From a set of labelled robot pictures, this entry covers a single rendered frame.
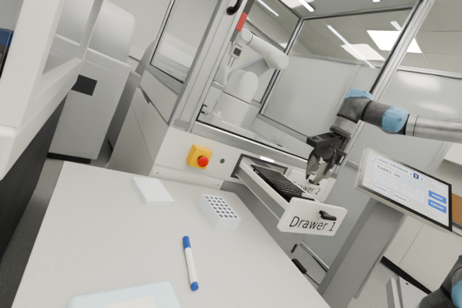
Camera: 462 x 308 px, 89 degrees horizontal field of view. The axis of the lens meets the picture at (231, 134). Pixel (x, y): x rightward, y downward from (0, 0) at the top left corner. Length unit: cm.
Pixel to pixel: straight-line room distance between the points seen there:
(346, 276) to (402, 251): 199
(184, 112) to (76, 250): 49
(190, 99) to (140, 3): 320
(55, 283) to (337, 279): 167
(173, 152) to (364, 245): 138
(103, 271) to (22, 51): 40
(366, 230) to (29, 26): 178
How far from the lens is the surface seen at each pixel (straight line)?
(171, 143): 84
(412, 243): 381
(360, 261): 187
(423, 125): 98
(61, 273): 50
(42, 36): 54
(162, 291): 45
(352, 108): 89
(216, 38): 82
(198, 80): 81
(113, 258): 54
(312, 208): 81
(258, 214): 122
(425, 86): 266
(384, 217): 179
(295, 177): 121
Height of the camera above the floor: 112
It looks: 8 degrees down
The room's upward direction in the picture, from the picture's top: 25 degrees clockwise
